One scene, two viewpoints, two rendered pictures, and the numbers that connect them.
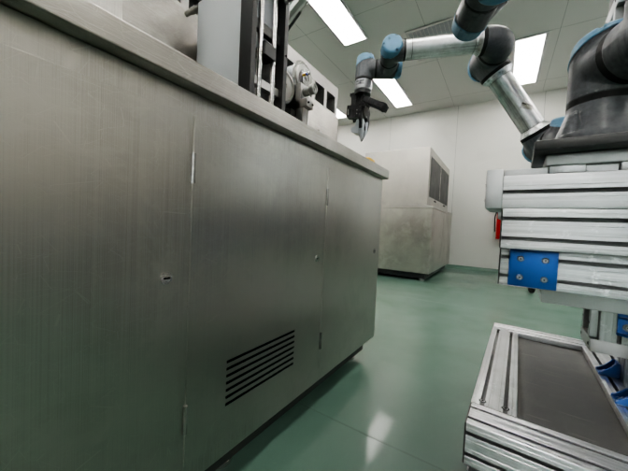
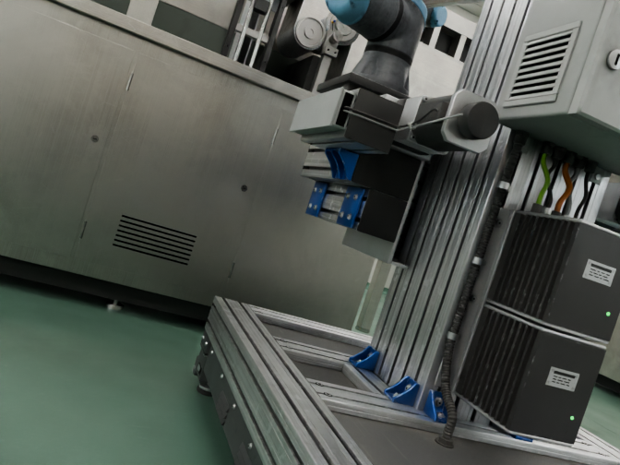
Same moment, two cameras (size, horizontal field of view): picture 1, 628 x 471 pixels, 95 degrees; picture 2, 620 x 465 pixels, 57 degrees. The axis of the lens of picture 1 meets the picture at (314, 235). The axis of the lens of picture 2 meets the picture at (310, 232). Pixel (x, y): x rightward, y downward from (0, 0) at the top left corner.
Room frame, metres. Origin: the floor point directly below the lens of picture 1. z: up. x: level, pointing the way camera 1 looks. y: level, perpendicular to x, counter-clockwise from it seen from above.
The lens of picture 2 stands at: (-0.50, -1.34, 0.51)
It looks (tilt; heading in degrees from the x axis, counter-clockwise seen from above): 2 degrees down; 36
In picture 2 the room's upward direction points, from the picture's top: 18 degrees clockwise
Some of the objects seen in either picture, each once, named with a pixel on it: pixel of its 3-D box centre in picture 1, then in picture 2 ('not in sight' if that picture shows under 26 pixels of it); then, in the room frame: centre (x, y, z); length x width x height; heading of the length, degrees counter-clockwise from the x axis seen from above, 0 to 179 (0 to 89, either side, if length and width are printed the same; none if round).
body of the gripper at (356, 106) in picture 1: (359, 107); not in sight; (1.28, -0.17, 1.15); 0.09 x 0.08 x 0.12; 58
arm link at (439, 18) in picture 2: (388, 66); (427, 13); (1.24, -0.28, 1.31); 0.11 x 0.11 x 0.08; 80
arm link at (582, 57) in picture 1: (607, 66); (396, 26); (0.61, -0.60, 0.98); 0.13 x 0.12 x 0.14; 170
